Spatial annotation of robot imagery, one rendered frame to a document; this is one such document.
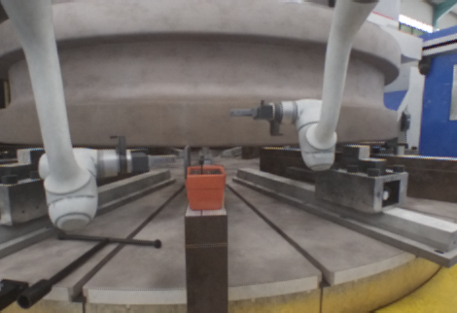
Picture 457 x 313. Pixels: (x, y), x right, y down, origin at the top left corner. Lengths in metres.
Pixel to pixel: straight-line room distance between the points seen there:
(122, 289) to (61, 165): 0.68
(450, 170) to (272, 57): 1.84
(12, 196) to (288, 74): 1.77
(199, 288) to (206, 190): 0.33
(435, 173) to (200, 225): 2.35
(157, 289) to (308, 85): 1.56
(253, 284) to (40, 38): 1.08
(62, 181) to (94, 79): 1.31
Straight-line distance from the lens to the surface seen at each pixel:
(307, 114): 0.96
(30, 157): 1.85
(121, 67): 1.83
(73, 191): 0.70
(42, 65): 0.71
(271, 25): 1.69
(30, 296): 1.27
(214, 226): 0.82
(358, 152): 1.81
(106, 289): 1.25
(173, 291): 1.17
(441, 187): 2.84
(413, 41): 5.86
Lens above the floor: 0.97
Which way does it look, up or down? 7 degrees down
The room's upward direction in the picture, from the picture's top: straight up
